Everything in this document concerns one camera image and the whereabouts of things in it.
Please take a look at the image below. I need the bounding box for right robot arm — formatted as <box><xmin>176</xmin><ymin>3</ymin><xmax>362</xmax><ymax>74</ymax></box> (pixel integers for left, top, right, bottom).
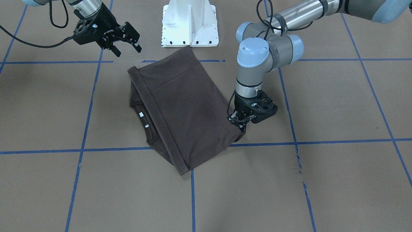
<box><xmin>29</xmin><ymin>0</ymin><xmax>142</xmax><ymax>57</ymax></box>

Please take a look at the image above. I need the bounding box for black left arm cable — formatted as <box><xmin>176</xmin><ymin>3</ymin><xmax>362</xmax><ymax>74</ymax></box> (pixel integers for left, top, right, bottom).
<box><xmin>256</xmin><ymin>0</ymin><xmax>314</xmax><ymax>36</ymax></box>

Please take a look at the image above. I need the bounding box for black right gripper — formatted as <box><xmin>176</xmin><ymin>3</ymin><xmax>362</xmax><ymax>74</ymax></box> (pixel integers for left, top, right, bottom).
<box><xmin>73</xmin><ymin>3</ymin><xmax>142</xmax><ymax>57</ymax></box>

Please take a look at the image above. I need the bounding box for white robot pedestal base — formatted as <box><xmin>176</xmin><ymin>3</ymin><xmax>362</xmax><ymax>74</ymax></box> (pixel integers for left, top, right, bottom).
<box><xmin>161</xmin><ymin>0</ymin><xmax>219</xmax><ymax>47</ymax></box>

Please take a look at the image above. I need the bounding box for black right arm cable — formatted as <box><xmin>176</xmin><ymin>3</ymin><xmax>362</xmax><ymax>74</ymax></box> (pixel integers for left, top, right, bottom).
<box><xmin>0</xmin><ymin>0</ymin><xmax>78</xmax><ymax>49</ymax></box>

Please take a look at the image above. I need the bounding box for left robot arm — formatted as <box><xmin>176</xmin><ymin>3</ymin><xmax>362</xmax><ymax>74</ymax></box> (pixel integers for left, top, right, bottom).
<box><xmin>228</xmin><ymin>0</ymin><xmax>410</xmax><ymax>133</ymax></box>

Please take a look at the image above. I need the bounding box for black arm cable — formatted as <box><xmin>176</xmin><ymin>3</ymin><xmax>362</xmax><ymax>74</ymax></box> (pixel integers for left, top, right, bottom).
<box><xmin>0</xmin><ymin>0</ymin><xmax>78</xmax><ymax>49</ymax></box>
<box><xmin>256</xmin><ymin>0</ymin><xmax>314</xmax><ymax>36</ymax></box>

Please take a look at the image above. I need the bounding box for brown t-shirt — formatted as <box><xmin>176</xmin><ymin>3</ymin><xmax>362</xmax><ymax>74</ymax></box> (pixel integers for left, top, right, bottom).
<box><xmin>127</xmin><ymin>46</ymin><xmax>243</xmax><ymax>175</ymax></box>

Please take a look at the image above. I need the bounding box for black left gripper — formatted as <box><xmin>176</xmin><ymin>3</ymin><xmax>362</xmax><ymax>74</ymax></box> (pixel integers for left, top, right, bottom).
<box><xmin>228</xmin><ymin>91</ymin><xmax>278</xmax><ymax>134</ymax></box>

